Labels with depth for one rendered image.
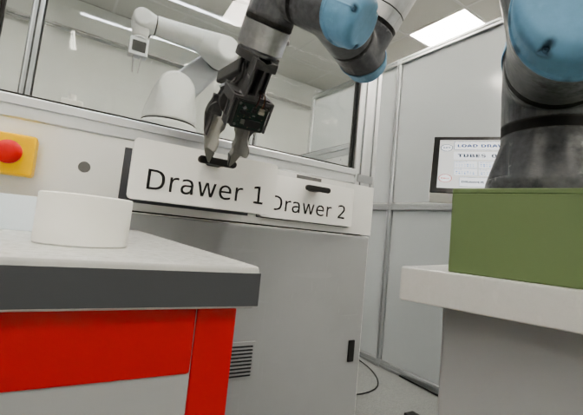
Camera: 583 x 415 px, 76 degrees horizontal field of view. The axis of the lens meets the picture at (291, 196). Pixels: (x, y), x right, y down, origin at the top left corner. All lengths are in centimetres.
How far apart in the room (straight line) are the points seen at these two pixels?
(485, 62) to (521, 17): 201
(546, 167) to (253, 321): 71
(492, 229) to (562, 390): 17
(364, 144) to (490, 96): 130
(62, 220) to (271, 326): 74
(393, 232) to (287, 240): 163
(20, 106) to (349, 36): 62
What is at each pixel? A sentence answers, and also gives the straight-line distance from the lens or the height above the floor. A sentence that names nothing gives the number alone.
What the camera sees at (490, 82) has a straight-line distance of 238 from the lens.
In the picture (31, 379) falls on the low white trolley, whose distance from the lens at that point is 27.
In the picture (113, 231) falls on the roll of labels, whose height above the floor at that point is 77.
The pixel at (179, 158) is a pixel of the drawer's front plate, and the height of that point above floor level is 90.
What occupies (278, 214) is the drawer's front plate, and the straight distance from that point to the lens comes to 94.
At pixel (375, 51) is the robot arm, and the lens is 65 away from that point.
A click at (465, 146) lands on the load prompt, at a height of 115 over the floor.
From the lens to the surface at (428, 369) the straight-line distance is 244.
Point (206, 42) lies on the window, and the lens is 99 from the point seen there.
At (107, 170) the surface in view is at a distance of 85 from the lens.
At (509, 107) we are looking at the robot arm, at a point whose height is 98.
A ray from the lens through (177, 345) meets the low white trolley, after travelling 28.
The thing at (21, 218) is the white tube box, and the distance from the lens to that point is 50.
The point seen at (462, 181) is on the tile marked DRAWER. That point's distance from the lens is 133.
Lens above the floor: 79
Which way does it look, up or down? 6 degrees up
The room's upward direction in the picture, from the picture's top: 6 degrees clockwise
